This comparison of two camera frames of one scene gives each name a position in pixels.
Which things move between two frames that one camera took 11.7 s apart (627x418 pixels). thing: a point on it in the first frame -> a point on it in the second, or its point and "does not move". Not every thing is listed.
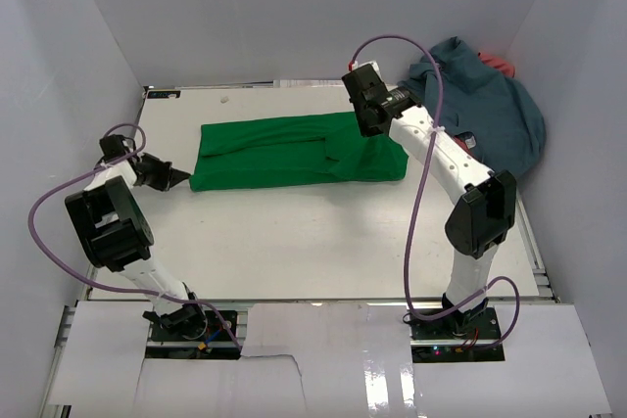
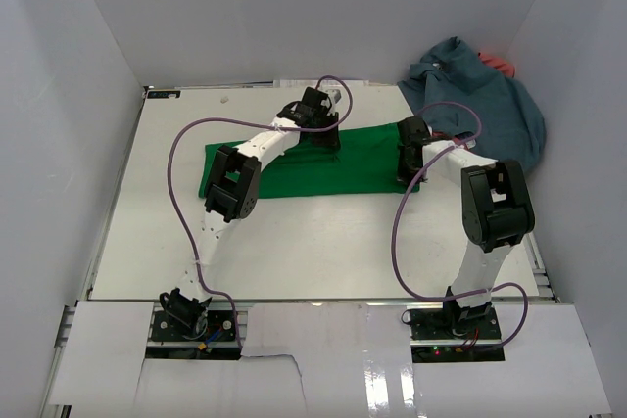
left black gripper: x=167 y=172 -> x=331 y=141
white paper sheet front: x=327 y=358 does not move
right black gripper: x=364 y=132 -> x=403 y=176
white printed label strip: x=286 y=83 does not move
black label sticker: x=163 y=94 does not move
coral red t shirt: x=507 y=69 does not move
